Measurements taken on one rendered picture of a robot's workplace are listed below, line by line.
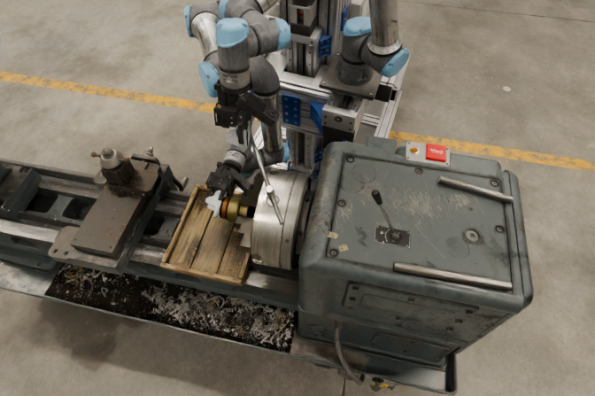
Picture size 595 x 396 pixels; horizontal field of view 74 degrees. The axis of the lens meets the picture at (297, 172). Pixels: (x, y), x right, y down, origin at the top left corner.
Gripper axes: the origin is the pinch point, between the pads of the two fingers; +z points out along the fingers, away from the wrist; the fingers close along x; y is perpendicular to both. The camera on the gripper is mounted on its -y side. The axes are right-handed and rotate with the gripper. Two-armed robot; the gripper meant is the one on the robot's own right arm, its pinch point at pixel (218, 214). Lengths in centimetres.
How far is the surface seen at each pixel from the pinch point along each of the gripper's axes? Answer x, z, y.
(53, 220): -22, 6, 70
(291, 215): 14.0, 2.8, -26.0
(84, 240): -11.2, 14.7, 46.0
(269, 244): 7.7, 9.9, -21.0
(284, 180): 14.7, -8.3, -21.0
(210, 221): -19.8, -6.8, 9.4
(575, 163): -108, -153, -191
